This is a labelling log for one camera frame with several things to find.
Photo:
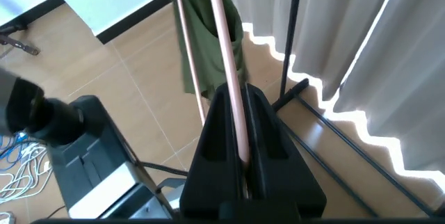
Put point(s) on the pink clothes hanger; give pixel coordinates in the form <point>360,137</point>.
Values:
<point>226,43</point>

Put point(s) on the black clothes rack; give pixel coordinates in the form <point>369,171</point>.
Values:
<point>291,25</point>

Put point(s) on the green long-sleeved shirt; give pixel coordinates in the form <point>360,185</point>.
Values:
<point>205,43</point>

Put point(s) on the beige curtain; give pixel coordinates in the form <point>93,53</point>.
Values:
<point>400,78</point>

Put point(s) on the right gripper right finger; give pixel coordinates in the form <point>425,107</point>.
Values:
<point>288,182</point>

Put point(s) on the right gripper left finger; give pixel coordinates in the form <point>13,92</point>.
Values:
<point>215,182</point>

